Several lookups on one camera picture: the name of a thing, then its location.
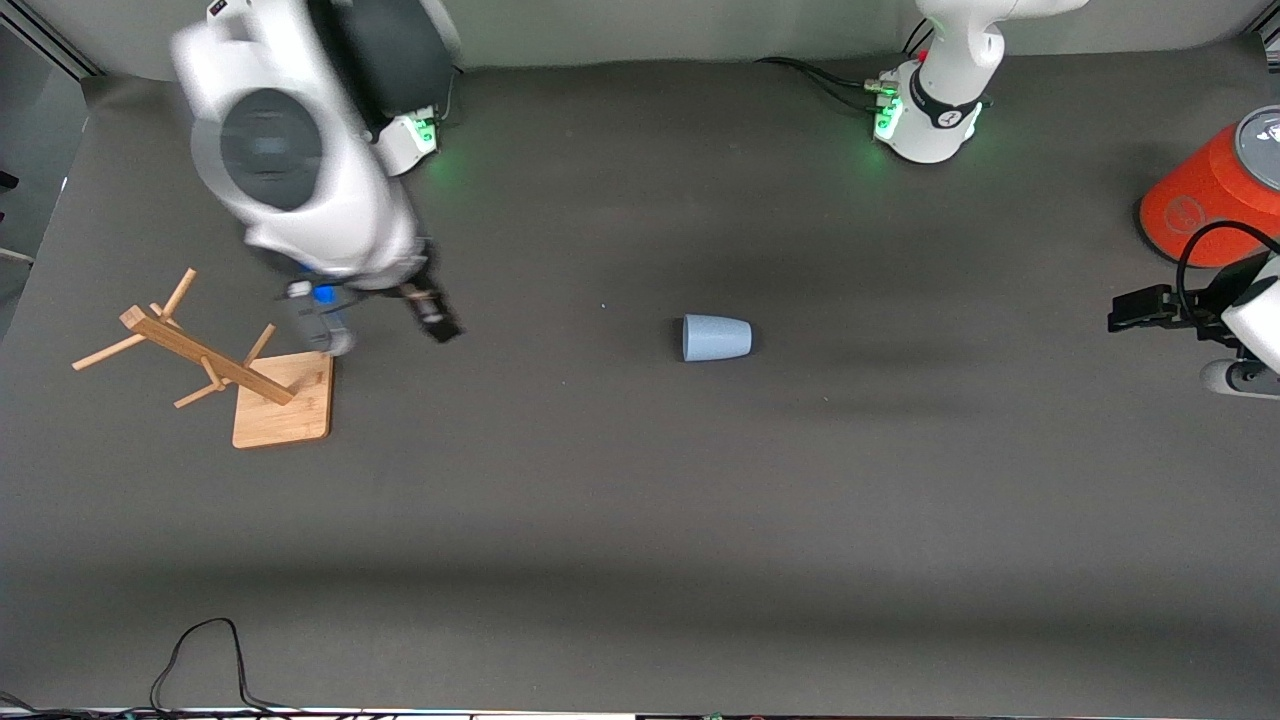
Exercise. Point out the orange cylindrical can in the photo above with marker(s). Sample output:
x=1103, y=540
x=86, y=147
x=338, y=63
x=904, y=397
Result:
x=1210, y=180

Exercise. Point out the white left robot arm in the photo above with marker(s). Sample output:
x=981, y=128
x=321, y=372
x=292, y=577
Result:
x=940, y=110

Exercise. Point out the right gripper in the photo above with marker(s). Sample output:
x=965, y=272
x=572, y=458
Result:
x=424, y=298

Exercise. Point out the light blue cup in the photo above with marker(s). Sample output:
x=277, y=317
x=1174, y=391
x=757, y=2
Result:
x=718, y=338

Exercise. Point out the aluminium frame rail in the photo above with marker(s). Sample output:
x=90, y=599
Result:
x=60, y=45
x=1270, y=40

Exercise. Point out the dark grey table mat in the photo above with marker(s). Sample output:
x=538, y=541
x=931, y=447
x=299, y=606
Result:
x=640, y=500

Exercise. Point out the wooden cup rack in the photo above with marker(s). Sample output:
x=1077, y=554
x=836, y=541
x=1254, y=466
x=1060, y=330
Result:
x=285, y=400

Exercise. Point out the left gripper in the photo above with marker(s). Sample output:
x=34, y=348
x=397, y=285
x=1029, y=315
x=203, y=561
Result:
x=1196, y=297

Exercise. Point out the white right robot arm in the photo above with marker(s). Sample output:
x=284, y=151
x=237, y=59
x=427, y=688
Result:
x=350, y=230

